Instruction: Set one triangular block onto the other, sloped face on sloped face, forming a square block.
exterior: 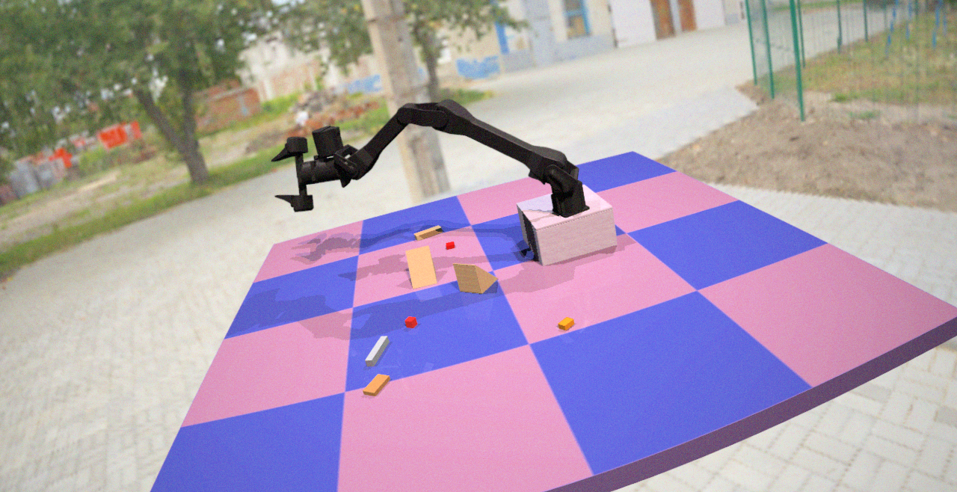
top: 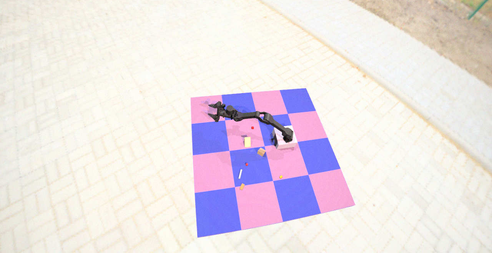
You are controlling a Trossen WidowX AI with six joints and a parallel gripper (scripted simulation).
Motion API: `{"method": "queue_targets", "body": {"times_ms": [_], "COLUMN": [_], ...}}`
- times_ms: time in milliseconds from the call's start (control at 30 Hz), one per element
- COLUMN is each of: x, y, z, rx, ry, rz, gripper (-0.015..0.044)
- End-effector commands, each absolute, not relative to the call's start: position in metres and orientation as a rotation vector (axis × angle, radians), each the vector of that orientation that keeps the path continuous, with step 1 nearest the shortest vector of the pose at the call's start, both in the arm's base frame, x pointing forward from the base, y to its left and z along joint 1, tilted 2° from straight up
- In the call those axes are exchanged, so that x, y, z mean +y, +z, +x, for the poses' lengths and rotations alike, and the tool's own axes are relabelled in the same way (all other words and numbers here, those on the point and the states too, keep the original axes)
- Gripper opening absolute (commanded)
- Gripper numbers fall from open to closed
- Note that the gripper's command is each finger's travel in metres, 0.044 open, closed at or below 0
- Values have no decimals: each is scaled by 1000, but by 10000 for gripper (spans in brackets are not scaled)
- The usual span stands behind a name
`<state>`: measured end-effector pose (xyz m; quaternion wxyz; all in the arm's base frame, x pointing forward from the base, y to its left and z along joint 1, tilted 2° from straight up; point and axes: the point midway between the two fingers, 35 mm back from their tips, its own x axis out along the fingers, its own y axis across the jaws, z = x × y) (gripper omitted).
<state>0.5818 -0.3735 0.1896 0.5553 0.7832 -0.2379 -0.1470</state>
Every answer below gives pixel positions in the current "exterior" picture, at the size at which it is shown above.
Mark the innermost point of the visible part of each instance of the white rectangular bar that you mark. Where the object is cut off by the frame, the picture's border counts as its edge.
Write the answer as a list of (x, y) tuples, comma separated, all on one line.
[(376, 352)]

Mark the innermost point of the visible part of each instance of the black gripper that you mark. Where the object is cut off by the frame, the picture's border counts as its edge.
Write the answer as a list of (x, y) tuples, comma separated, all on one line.
[(307, 173)]

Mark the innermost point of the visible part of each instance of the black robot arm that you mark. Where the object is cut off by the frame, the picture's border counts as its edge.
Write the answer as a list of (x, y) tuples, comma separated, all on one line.
[(545, 164)]

